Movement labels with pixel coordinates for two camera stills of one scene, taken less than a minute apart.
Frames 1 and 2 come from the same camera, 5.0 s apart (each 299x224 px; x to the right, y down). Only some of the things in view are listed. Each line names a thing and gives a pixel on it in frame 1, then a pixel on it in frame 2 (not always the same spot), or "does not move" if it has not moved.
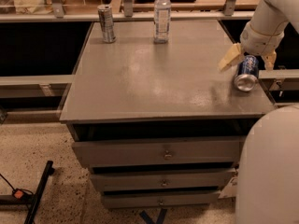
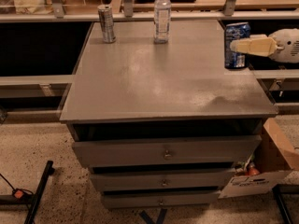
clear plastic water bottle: x=162 y=16 does not move
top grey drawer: x=220 y=150 does not move
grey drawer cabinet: x=152 y=117 does not move
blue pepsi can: x=247 y=76 → x=233 y=31
